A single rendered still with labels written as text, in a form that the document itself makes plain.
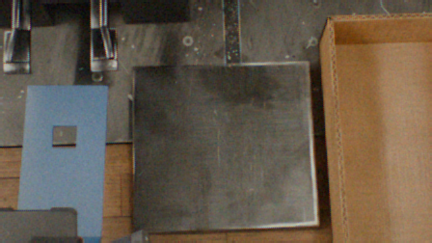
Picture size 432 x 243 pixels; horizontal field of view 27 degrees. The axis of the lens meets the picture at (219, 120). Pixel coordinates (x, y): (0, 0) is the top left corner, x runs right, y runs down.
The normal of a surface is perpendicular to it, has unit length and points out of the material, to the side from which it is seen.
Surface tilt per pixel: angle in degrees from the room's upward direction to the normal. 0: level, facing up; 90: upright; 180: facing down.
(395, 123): 0
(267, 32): 0
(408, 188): 0
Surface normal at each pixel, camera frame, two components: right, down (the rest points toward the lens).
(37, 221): 0.04, 0.15
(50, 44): 0.00, -0.25
